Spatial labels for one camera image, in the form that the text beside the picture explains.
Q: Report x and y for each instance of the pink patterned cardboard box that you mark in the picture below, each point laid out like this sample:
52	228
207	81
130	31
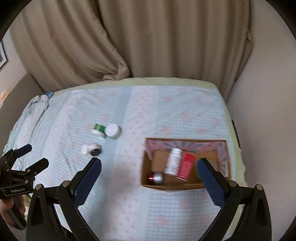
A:
156	156

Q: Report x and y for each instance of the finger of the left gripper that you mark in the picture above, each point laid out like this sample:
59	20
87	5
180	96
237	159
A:
10	157
36	168

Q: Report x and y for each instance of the orange tissue box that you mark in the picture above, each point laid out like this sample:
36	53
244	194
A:
4	95

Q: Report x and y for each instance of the beige curtain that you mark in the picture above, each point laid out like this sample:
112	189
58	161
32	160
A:
64	44

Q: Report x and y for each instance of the white round jar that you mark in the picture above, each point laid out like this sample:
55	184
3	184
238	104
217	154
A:
112	131

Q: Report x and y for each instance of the red lidded silver jar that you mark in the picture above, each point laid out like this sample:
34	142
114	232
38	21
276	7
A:
155	178

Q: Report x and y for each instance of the red rectangular box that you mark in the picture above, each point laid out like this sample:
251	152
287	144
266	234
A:
185	167

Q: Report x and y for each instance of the light blue checkered bedsheet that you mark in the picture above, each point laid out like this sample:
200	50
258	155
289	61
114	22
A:
118	207

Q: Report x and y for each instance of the green labelled white jar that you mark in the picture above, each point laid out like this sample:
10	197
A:
99	130

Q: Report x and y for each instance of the white cylindrical bottle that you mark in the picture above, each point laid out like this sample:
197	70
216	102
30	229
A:
173	162

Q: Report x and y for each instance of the framed landscape picture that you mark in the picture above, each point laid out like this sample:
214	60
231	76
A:
3	58

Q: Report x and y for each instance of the black and white L'Oreal jar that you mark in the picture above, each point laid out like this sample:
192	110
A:
94	149

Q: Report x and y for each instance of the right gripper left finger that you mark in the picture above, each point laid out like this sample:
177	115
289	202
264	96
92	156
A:
53	212

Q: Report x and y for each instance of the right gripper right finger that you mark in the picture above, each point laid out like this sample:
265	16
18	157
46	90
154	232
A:
254	222

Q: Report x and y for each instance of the crumpled light blue cloth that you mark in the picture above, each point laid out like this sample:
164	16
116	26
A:
37	106

